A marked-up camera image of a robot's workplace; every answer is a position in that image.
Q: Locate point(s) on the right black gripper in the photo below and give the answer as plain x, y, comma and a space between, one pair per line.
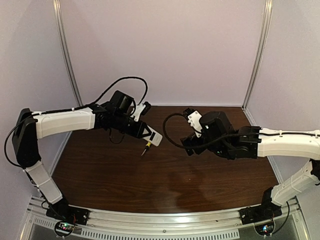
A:
189, 144

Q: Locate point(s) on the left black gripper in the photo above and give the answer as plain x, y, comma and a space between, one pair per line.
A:
138, 128

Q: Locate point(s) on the white remote control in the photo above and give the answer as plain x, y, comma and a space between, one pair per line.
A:
155, 138

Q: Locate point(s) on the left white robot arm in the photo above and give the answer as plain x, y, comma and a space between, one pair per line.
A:
111, 115

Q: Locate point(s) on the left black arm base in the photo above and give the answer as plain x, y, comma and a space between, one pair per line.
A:
67, 213

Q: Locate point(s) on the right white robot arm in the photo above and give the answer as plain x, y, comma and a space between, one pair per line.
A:
257, 142

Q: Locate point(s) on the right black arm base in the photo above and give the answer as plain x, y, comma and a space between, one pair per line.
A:
265, 211

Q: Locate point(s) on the right circuit board with leds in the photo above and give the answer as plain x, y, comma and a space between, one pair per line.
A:
265, 229

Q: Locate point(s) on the circuit board with leds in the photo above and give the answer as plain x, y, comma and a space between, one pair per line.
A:
63, 229
265, 229

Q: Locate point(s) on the left circuit board with leds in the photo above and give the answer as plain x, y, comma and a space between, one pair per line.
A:
63, 229

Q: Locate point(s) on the yellow handled screwdriver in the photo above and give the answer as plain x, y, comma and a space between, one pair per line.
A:
146, 148

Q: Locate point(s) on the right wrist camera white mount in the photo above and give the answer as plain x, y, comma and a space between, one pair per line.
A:
193, 118

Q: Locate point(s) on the aluminium front rail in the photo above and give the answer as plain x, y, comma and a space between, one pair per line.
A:
211, 225

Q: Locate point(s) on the right aluminium corner post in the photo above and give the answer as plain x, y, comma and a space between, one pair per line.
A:
263, 37

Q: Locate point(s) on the aluminium corner post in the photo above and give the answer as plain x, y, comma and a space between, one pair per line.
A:
57, 9
263, 37

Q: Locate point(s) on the left aluminium corner post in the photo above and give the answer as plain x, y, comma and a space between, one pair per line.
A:
57, 9

